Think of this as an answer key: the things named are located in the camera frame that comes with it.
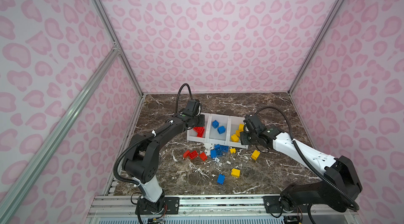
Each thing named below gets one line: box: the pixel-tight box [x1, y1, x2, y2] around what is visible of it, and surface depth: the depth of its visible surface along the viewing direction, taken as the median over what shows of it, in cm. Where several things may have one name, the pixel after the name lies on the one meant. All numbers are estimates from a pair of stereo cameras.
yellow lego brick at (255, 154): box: [251, 149, 261, 161], surface depth 89 cm
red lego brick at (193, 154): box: [188, 150, 199, 160], surface depth 90 cm
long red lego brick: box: [193, 126, 206, 138], surface depth 97 cm
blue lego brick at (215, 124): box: [211, 119, 220, 129], surface depth 100 cm
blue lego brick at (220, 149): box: [214, 144, 230, 154], surface depth 92 cm
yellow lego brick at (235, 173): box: [230, 168, 241, 179], surface depth 83 cm
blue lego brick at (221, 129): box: [217, 125, 226, 135], surface depth 99 cm
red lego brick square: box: [199, 151, 208, 162], surface depth 91 cm
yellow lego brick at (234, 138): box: [230, 134, 239, 143], surface depth 94 cm
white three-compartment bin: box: [186, 113, 249, 149], surface depth 97 cm
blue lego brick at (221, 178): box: [216, 173, 226, 185], surface depth 82 cm
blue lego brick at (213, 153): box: [209, 149, 218, 159], surface depth 91 cm
